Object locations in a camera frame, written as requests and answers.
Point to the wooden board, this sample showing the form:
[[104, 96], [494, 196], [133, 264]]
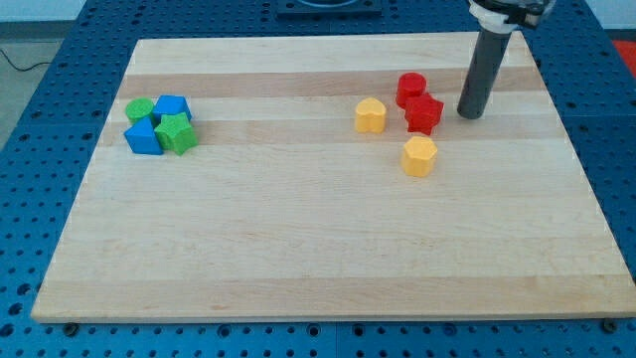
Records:
[[284, 212]]

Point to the blue pentagon block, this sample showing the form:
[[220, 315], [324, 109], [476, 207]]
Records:
[[170, 105]]

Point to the red star block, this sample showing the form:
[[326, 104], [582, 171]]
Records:
[[423, 113]]

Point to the blue triangle block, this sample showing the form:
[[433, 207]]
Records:
[[141, 138]]

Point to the yellow hexagon block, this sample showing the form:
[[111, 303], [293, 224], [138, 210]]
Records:
[[418, 156]]

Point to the green star block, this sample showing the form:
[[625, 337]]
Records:
[[176, 133]]

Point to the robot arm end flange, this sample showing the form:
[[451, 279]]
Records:
[[505, 16]]

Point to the yellow heart block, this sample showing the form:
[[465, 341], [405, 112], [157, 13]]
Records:
[[370, 116]]

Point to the red cylinder block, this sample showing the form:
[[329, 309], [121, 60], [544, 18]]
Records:
[[410, 85]]

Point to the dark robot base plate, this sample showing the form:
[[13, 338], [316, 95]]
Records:
[[300, 8]]

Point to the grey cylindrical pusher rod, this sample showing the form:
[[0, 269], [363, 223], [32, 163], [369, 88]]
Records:
[[485, 64]]

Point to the green cylinder block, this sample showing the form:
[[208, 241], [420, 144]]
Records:
[[138, 109]]

